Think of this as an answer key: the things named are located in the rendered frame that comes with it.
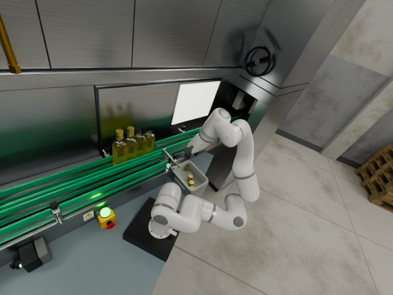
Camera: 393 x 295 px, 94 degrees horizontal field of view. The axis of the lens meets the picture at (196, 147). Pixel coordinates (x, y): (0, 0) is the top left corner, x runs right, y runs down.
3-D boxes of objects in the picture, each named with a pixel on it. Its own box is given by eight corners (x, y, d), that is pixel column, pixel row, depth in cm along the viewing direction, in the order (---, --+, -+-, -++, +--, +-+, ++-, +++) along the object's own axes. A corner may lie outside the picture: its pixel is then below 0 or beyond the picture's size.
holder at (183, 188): (182, 163, 142) (183, 155, 137) (205, 188, 130) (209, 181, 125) (164, 171, 131) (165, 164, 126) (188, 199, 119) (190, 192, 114)
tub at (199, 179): (186, 167, 140) (189, 158, 134) (206, 188, 130) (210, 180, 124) (168, 175, 128) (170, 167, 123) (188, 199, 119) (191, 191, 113)
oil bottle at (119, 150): (121, 164, 109) (122, 136, 96) (126, 170, 107) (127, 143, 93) (111, 167, 106) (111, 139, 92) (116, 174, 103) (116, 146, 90)
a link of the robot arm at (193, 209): (206, 209, 87) (201, 243, 74) (159, 190, 85) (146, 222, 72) (215, 198, 81) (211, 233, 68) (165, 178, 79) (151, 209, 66)
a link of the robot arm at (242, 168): (230, 178, 74) (215, 129, 68) (243, 163, 83) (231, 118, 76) (250, 179, 68) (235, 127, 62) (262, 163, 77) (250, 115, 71)
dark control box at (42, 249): (47, 244, 82) (42, 236, 76) (52, 260, 78) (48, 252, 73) (23, 256, 76) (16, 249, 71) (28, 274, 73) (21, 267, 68)
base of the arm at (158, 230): (181, 224, 99) (188, 208, 90) (171, 246, 89) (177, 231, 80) (156, 211, 101) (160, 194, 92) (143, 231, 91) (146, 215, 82)
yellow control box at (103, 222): (109, 212, 99) (109, 205, 95) (116, 223, 96) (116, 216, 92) (96, 219, 95) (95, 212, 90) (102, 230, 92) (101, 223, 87)
